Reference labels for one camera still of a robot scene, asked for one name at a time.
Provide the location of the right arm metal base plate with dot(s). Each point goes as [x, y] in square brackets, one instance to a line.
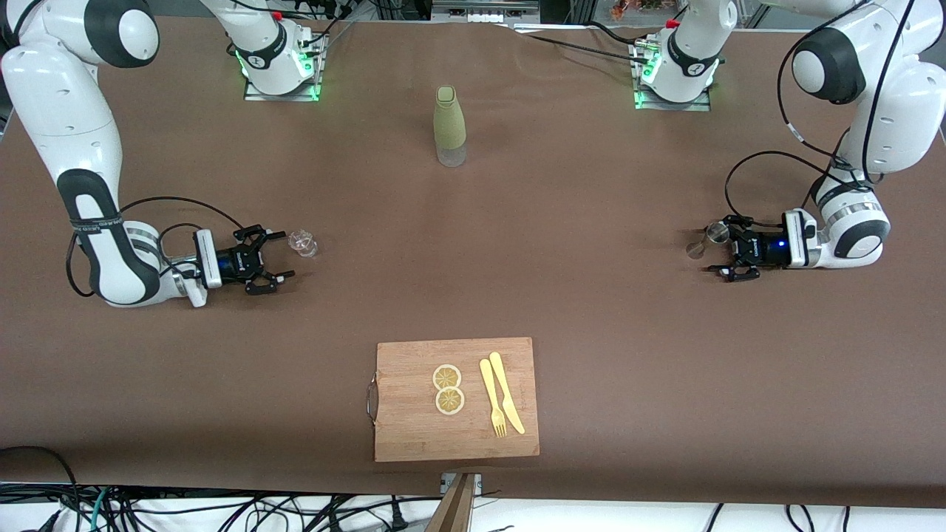
[255, 94]

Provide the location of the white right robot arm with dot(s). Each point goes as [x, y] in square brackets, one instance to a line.
[74, 111]

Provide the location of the wooden post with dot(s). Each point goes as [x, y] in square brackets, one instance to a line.
[452, 513]

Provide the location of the steel jigger measuring cup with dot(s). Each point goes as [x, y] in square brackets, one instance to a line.
[715, 233]

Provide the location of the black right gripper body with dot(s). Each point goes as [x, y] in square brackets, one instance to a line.
[232, 262]

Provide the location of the lemon slice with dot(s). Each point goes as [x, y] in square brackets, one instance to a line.
[446, 377]
[449, 401]

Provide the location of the small metal bracket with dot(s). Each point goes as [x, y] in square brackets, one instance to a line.
[477, 482]

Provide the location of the yellow plastic fork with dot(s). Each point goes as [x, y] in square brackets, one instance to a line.
[490, 391]

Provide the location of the grey power strip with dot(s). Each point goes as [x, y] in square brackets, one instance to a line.
[484, 11]

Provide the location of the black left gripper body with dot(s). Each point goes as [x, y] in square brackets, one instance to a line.
[761, 250]

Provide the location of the wooden cutting board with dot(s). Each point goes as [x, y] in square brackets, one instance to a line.
[414, 428]

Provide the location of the brown table cloth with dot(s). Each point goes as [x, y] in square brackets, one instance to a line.
[517, 258]

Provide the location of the clear glass shaker cup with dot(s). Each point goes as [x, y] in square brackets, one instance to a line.
[303, 244]

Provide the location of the yellow plastic knife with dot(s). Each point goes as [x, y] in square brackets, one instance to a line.
[505, 388]

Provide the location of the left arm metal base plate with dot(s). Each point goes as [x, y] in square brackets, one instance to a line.
[698, 106]

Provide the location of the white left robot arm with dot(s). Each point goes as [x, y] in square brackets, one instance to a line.
[894, 111]

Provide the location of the green sleeved glass bottle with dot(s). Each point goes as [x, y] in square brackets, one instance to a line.
[449, 122]

